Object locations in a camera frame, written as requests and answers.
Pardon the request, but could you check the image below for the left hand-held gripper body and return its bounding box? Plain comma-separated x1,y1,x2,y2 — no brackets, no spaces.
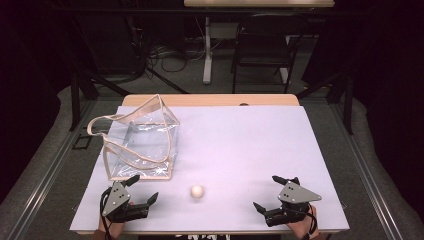
99,180,150,224

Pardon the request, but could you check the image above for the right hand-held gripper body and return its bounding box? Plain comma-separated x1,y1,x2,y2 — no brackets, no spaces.
264,176,323,228

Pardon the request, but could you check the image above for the clear bag with beige trim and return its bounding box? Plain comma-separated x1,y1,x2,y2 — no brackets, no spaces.
86,94,181,182

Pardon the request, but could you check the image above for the small white ball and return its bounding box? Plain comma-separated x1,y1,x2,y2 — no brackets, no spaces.
190,184,205,200

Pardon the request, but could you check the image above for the person's left hand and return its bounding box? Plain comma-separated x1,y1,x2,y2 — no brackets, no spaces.
97,213,127,235

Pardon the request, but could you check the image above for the person's right hand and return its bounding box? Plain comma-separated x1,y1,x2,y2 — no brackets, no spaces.
285,205,320,240

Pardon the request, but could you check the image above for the white table mat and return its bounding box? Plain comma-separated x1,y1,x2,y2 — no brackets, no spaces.
69,105,351,234

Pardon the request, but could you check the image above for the black metal stand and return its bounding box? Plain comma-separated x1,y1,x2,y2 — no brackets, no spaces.
67,70,100,132
295,71,355,136

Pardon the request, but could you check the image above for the wooden table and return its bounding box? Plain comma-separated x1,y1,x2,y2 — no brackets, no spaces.
76,93,342,236

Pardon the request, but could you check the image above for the black folding chair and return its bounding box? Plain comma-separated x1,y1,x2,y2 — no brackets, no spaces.
230,13,310,95

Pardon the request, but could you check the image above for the white-legged desk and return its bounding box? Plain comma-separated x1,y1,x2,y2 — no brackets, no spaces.
183,0,336,85

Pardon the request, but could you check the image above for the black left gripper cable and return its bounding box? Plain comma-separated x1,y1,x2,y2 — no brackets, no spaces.
99,187,114,240

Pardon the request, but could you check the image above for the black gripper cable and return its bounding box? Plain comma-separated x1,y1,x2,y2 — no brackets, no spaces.
307,203,318,236
99,187,114,240

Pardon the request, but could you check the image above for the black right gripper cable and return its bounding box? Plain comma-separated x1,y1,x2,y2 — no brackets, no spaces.
307,203,318,236

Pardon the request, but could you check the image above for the bundle of floor cables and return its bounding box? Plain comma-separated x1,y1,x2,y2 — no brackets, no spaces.
145,39,208,74

